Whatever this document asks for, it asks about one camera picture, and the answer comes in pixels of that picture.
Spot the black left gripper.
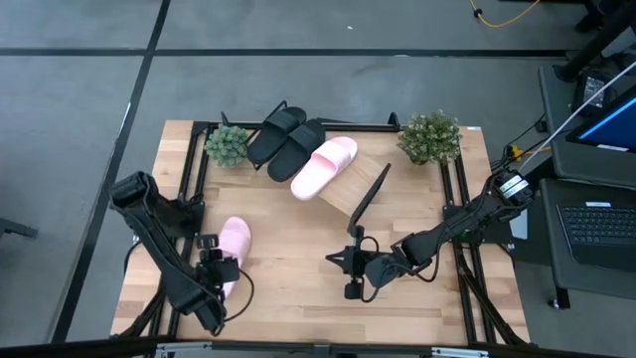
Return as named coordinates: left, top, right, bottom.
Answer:
left=196, top=233, right=242, bottom=287

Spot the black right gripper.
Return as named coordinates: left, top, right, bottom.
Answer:
left=325, top=225, right=398, bottom=301

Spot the pink slide sandal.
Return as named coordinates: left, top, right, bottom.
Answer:
left=217, top=215, right=253, bottom=300
left=289, top=135, right=359, bottom=202

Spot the black slide sandal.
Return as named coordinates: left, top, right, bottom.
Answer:
left=246, top=105, right=308, bottom=168
left=266, top=118, right=327, bottom=183

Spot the small green potted plant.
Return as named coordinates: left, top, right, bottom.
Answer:
left=203, top=123, right=249, bottom=168

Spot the potted plant with white flowers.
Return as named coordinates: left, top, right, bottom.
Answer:
left=397, top=109, right=462, bottom=166

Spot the white paper sheet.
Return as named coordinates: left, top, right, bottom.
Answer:
left=509, top=208, right=529, bottom=241

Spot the black crossbar with silver brackets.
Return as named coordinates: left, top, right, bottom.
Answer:
left=0, top=336, right=636, bottom=358

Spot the grey chair base leg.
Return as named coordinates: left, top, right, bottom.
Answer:
left=0, top=217, right=40, bottom=240

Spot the grey equipment cart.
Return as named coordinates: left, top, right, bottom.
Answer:
left=539, top=64, right=636, bottom=309

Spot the black laptop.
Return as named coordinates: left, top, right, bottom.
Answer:
left=556, top=201, right=636, bottom=272

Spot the monitor with blue screen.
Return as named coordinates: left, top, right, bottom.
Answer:
left=565, top=84, right=636, bottom=155

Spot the black power brick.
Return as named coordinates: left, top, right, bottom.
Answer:
left=570, top=67, right=622, bottom=116

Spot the black desk leg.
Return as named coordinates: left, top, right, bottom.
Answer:
left=554, top=0, right=636, bottom=84

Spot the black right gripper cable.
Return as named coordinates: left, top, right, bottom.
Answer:
left=358, top=235, right=444, bottom=304

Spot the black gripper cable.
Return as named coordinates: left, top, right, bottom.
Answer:
left=358, top=235, right=444, bottom=304
left=217, top=268, right=255, bottom=324

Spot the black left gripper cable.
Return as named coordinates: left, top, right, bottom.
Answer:
left=217, top=268, right=255, bottom=324

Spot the wooden shelf with black frame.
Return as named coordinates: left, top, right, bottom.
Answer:
left=246, top=100, right=393, bottom=236

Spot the black aluminium rig frame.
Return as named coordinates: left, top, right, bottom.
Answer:
left=116, top=111, right=531, bottom=349

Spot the yellow cable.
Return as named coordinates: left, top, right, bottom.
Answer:
left=506, top=143, right=553, bottom=161
left=469, top=0, right=543, bottom=29

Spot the white cable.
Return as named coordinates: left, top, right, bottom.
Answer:
left=516, top=59, right=636, bottom=173

